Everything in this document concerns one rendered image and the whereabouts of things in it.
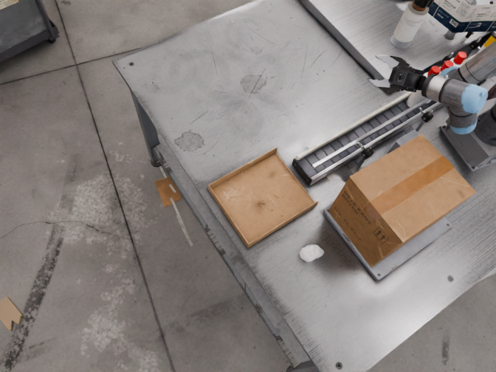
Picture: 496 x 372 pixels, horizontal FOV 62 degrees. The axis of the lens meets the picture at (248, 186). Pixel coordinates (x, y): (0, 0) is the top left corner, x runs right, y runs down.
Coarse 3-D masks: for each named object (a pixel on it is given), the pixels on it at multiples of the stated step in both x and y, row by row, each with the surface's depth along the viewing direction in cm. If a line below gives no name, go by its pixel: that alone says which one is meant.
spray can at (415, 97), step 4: (432, 68) 149; (436, 68) 149; (428, 72) 151; (432, 72) 149; (436, 72) 148; (412, 92) 162; (416, 92) 159; (420, 92) 157; (412, 96) 162; (416, 96) 160; (420, 96) 159; (408, 100) 165; (412, 100) 163; (416, 100) 161; (420, 100) 161; (408, 104) 165; (412, 104) 164
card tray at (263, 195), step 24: (240, 168) 151; (264, 168) 155; (288, 168) 156; (216, 192) 150; (240, 192) 150; (264, 192) 151; (288, 192) 151; (240, 216) 146; (264, 216) 147; (288, 216) 147
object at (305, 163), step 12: (396, 108) 166; (372, 120) 162; (384, 120) 163; (396, 120) 163; (348, 132) 159; (360, 132) 159; (384, 132) 160; (336, 144) 156; (312, 156) 153; (324, 156) 154; (336, 156) 154; (312, 168) 151; (324, 168) 151
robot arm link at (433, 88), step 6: (432, 78) 125; (438, 78) 123; (444, 78) 123; (432, 84) 123; (438, 84) 122; (426, 90) 126; (432, 90) 124; (438, 90) 122; (432, 96) 125; (438, 102) 125
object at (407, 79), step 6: (396, 72) 123; (402, 72) 124; (408, 72) 124; (390, 78) 125; (396, 78) 124; (402, 78) 125; (408, 78) 125; (414, 78) 126; (420, 78) 126; (396, 84) 125; (402, 84) 126; (408, 84) 126; (414, 84) 127; (420, 84) 127; (420, 90) 128
